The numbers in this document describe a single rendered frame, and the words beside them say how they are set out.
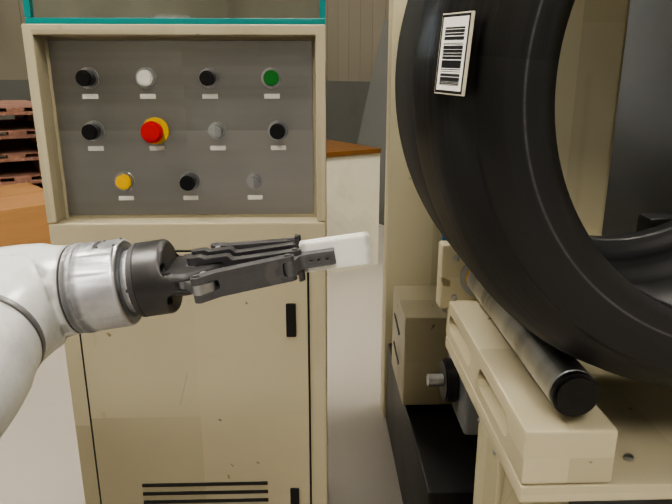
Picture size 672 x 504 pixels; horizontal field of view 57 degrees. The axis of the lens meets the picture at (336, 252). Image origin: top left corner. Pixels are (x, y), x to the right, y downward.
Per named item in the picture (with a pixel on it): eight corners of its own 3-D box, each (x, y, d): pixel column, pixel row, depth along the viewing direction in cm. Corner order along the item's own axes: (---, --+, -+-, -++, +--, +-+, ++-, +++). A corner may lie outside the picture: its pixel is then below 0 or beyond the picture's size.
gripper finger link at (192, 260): (187, 255, 61) (184, 259, 60) (300, 239, 61) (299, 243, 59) (195, 292, 62) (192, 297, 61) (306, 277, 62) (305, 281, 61)
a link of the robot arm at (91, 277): (84, 233, 65) (139, 225, 65) (105, 313, 68) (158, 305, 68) (48, 258, 57) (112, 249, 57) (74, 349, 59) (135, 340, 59)
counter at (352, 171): (282, 283, 362) (279, 156, 341) (167, 213, 541) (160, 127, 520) (379, 264, 397) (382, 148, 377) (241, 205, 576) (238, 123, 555)
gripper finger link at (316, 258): (283, 254, 61) (281, 262, 58) (333, 246, 61) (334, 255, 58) (285, 268, 62) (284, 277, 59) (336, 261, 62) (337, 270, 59)
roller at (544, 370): (486, 255, 90) (501, 280, 91) (459, 272, 90) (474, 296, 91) (588, 365, 56) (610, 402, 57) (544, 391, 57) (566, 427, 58)
